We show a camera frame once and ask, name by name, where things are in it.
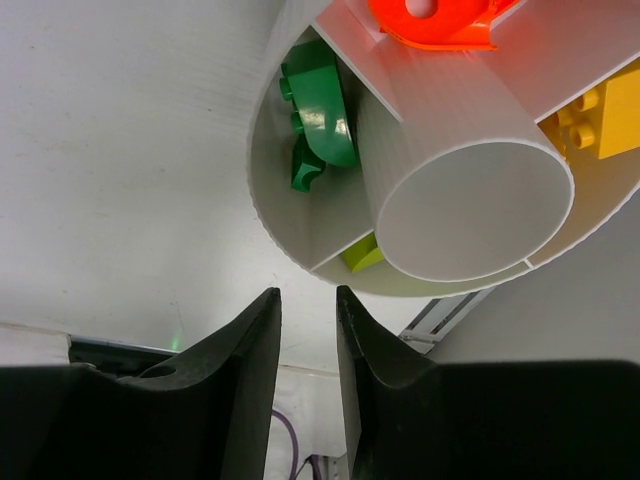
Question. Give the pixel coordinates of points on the small dark green lego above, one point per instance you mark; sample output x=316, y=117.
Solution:
x=306, y=166

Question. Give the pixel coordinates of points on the lime green square lego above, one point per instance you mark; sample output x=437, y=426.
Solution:
x=362, y=254

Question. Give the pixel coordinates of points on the orange round lego piece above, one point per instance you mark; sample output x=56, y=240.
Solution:
x=456, y=25

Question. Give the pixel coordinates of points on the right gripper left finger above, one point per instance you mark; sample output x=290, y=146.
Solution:
x=203, y=414

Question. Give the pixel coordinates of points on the yellow long lego brick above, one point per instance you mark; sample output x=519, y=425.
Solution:
x=603, y=120

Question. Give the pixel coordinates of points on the dark green curved lego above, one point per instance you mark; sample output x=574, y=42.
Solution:
x=311, y=82

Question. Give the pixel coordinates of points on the aluminium rail right side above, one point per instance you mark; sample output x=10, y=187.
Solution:
x=438, y=318

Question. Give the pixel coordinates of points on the white round divided container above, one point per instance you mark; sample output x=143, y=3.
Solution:
x=459, y=185

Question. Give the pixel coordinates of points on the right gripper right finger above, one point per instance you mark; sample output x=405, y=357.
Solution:
x=408, y=417

